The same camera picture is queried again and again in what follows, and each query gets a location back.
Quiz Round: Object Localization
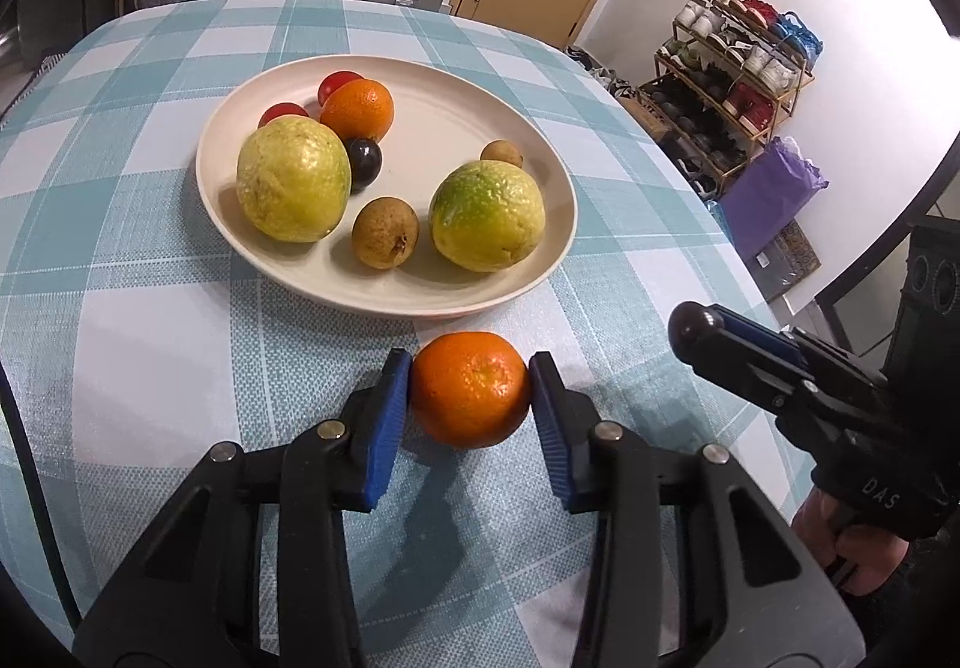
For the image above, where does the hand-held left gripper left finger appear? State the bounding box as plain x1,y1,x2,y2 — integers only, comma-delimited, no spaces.
73,348,413,668

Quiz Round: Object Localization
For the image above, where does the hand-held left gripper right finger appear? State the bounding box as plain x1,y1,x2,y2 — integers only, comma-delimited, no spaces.
527,351,867,668

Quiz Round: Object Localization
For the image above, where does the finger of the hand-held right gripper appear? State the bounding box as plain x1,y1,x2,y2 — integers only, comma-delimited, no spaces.
675,334,820,418
709,305,815,373

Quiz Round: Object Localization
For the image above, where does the orange tangerine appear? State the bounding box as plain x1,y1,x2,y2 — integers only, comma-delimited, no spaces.
320,79,395,143
410,331,533,449

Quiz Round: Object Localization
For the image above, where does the large brown longan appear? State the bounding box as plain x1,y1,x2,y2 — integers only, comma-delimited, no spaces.
352,197,419,269

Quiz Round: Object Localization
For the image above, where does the cream oval plate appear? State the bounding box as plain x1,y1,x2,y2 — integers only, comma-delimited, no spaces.
196,55,578,318

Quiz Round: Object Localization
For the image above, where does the red cherry tomato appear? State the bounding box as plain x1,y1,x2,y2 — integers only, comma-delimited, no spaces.
259,103,311,128
318,71,365,107

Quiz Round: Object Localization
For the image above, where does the person's right forearm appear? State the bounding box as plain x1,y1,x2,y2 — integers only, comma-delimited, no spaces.
844,533,960,668

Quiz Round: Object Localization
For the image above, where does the person's right hand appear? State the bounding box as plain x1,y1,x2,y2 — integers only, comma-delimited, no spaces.
791,488,912,598

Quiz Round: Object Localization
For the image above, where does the brown doormat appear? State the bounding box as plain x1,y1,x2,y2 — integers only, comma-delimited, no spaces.
754,220,823,299

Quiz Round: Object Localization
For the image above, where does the purple bag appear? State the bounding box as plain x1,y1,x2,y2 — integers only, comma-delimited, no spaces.
720,137,830,258

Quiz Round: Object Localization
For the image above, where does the yellow-green lemon, right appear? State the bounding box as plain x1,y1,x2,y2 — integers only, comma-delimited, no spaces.
429,160,546,273

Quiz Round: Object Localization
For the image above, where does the wooden shoe rack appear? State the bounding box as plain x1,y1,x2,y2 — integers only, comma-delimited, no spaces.
637,0,818,202

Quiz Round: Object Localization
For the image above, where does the yellow lemon, left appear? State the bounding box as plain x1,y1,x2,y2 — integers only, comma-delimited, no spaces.
236,117,352,243

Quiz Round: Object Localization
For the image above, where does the blue checked tablecloth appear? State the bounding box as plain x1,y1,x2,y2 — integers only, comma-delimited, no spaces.
0,0,817,668

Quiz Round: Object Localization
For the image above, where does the row of shoes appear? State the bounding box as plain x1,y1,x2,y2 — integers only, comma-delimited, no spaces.
656,0,807,185

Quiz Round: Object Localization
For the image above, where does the blue bag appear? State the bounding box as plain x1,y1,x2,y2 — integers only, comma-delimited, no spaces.
776,12,824,59

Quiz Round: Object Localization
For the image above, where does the pair of floor slippers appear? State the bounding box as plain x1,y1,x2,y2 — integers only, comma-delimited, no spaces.
566,44,638,101

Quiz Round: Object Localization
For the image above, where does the black metal frame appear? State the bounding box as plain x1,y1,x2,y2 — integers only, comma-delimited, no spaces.
814,128,960,358

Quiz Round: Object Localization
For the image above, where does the black cable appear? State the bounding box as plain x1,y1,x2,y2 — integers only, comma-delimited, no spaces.
0,360,85,630

